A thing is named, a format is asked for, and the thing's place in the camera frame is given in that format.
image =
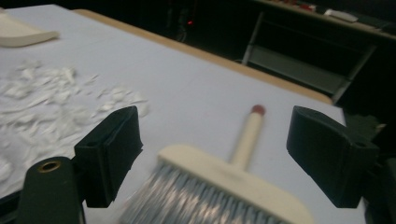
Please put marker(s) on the cream hand brush red tip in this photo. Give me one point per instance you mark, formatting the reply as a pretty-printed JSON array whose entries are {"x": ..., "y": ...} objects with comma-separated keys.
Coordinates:
[{"x": 236, "y": 180}]

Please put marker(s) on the pile of white paper scraps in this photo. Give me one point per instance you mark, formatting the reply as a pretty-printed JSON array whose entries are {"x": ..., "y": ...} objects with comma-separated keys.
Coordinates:
[{"x": 46, "y": 102}]

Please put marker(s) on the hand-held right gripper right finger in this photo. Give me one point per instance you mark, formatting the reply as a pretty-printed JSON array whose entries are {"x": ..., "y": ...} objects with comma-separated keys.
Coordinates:
[{"x": 330, "y": 155}]

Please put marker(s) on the white metal table frame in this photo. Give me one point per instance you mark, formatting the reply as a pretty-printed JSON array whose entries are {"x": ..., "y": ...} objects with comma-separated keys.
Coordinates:
[{"x": 295, "y": 70}]

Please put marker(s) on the cream plastic dustpan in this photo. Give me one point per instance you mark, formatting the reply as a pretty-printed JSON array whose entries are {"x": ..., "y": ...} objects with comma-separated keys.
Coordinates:
[{"x": 18, "y": 32}]

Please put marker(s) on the white flat device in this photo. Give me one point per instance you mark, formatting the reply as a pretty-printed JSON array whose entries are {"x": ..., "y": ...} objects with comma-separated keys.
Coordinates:
[{"x": 341, "y": 15}]

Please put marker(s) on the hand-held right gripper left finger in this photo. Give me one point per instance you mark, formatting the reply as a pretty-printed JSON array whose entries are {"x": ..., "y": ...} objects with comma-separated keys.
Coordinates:
[{"x": 109, "y": 155}]

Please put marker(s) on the wooden table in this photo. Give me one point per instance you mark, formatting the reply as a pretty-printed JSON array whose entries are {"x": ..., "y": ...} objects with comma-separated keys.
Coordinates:
[{"x": 218, "y": 59}]

